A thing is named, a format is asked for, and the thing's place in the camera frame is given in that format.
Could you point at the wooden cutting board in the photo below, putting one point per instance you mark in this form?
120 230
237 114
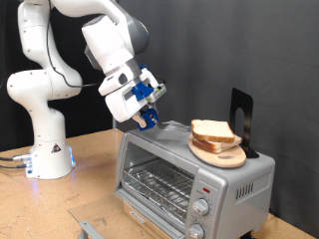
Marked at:
219 161

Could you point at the vertical metal pole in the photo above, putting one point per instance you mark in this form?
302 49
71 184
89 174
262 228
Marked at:
114 124

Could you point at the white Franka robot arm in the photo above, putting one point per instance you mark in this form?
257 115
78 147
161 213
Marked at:
43 132

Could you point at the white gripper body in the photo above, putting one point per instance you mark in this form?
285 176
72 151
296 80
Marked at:
121 106

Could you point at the black metal bookend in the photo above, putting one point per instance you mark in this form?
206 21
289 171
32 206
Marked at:
247 106

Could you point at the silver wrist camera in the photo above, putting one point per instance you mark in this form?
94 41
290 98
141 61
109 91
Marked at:
158 93

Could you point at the metal spatula with blue block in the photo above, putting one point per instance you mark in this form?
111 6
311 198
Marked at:
151 118

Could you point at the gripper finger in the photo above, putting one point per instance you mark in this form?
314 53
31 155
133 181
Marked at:
154 107
140 122

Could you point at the silver toaster oven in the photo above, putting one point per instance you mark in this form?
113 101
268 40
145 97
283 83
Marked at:
232 186

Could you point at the wooden box under oven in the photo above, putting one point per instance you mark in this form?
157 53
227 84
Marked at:
149 230

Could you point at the silver oven knob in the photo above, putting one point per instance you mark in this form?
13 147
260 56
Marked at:
196 231
200 207

